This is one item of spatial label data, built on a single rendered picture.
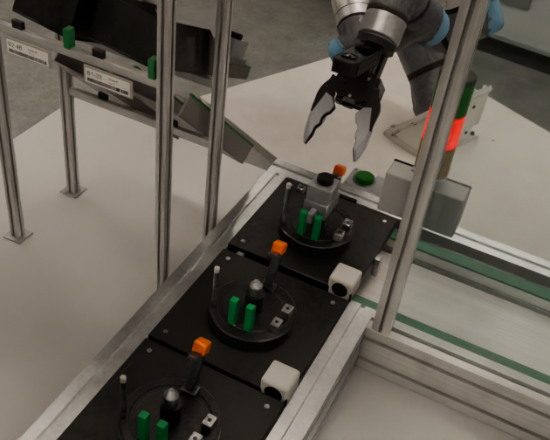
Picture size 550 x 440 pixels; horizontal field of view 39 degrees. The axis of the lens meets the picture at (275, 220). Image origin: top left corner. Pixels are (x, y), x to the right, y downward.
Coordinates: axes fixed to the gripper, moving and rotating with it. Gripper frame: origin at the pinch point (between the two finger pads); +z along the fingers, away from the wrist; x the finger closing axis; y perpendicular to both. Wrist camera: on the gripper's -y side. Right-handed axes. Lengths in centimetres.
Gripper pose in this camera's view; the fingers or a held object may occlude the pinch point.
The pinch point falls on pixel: (330, 146)
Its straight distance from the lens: 131.9
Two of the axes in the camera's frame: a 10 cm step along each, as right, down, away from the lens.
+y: 2.5, 1.3, 9.6
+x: -8.9, -3.5, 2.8
